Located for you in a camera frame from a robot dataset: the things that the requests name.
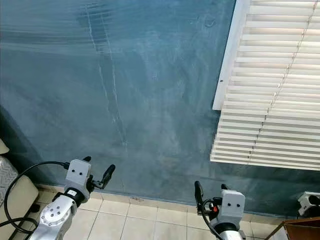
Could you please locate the cream padded bed base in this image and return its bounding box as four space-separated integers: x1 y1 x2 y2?
0 174 40 240

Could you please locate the white chevron patterned mattress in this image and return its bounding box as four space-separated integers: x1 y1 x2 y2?
0 156 19 202

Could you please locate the brown wooden furniture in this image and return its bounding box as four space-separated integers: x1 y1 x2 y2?
264 217 320 240

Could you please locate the white slatted window blind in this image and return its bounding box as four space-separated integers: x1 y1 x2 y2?
209 0 320 172

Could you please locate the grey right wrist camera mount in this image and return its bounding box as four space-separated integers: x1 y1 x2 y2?
219 188 246 224

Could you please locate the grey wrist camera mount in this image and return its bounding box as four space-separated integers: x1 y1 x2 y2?
219 188 246 224
64 158 92 200

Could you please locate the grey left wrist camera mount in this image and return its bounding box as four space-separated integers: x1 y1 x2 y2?
64 158 92 200

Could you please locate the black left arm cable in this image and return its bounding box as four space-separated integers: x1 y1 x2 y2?
3 160 72 240

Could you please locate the white wall socket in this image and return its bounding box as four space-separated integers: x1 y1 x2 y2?
297 191 320 217

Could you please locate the white window frame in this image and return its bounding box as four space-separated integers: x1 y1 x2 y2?
212 0 252 112

